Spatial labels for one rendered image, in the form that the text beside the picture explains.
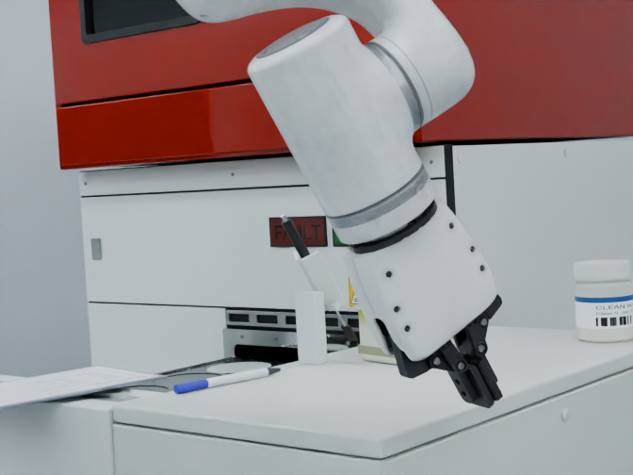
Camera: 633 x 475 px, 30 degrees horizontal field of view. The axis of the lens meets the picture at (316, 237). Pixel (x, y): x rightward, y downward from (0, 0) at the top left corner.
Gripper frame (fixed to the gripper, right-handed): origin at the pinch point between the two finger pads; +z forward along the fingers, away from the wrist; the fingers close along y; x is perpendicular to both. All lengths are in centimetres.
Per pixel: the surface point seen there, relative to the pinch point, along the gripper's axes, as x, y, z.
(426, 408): -13.0, -0.8, 6.2
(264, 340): -92, -17, 22
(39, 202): -389, -64, 31
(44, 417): -48, 24, -4
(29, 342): -399, -32, 79
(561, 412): -16.1, -15.4, 18.5
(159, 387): -79, 5, 13
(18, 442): -52, 27, -2
